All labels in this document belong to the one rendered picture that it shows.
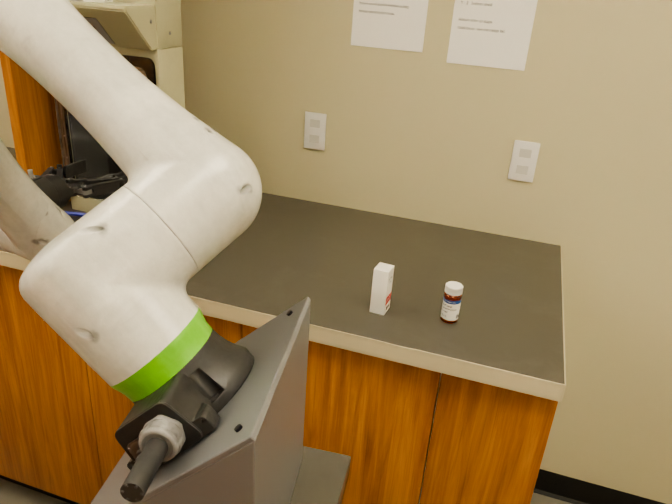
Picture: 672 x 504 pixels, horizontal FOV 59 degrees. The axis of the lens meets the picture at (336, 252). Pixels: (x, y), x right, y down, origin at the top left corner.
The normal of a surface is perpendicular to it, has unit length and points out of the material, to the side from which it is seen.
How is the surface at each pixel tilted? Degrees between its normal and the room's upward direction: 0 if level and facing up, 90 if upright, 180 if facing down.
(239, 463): 90
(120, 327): 72
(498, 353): 0
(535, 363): 1
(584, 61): 90
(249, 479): 90
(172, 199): 49
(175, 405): 39
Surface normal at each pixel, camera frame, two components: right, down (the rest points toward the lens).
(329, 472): 0.07, -0.91
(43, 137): 0.95, 0.19
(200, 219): 0.52, 0.13
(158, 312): 0.65, -0.30
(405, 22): -0.32, 0.38
